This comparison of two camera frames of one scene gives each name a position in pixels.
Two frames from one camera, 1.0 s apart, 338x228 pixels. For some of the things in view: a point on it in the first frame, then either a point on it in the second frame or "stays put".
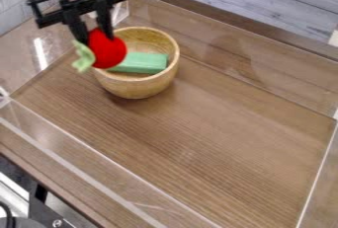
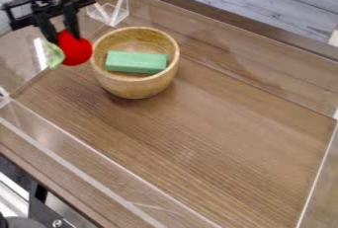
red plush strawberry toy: x=102 y=52 → x=77 y=49
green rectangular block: x=143 y=62 stays put
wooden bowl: x=146 y=72 stays put
